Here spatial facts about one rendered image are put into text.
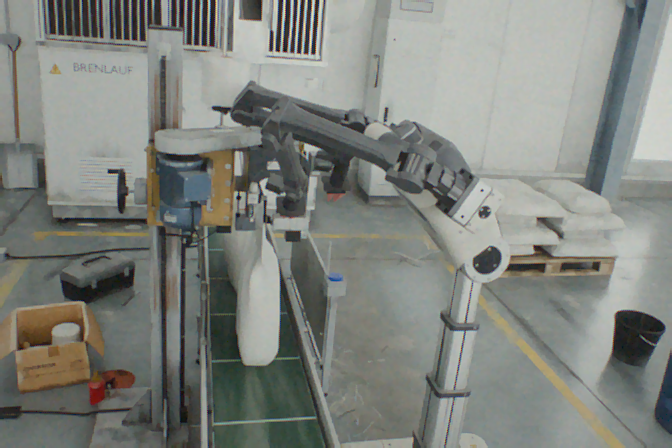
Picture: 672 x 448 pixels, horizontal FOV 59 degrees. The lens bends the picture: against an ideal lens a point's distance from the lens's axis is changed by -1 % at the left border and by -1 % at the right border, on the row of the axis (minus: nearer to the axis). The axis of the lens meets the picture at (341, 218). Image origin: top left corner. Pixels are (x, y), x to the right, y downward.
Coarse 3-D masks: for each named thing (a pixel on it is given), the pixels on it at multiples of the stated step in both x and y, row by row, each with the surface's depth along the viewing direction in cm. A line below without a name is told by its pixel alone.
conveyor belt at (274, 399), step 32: (224, 256) 367; (224, 288) 327; (224, 320) 294; (288, 320) 300; (224, 352) 268; (288, 352) 273; (224, 384) 245; (256, 384) 247; (288, 384) 249; (224, 416) 226; (256, 416) 228; (288, 416) 230
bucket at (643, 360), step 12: (624, 312) 378; (636, 312) 378; (624, 324) 358; (636, 324) 379; (648, 324) 375; (660, 324) 367; (624, 336) 361; (636, 336) 355; (648, 336) 353; (660, 336) 357; (612, 348) 374; (624, 348) 363; (636, 348) 358; (648, 348) 357; (624, 360) 365; (636, 360) 362; (648, 360) 364
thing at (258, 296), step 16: (256, 240) 264; (256, 256) 253; (272, 256) 262; (240, 272) 260; (256, 272) 246; (272, 272) 248; (240, 288) 260; (256, 288) 245; (272, 288) 247; (240, 304) 255; (256, 304) 247; (272, 304) 249; (240, 320) 254; (256, 320) 249; (272, 320) 251; (240, 336) 255; (256, 336) 252; (272, 336) 254; (240, 352) 260; (256, 352) 255; (272, 352) 259
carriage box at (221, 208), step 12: (204, 156) 225; (216, 156) 226; (228, 156) 227; (216, 168) 228; (228, 168) 229; (156, 180) 224; (216, 180) 229; (228, 180) 230; (156, 192) 226; (216, 192) 231; (228, 192) 232; (156, 204) 227; (216, 204) 233; (228, 204) 234; (204, 216) 233; (216, 216) 234; (228, 216) 235
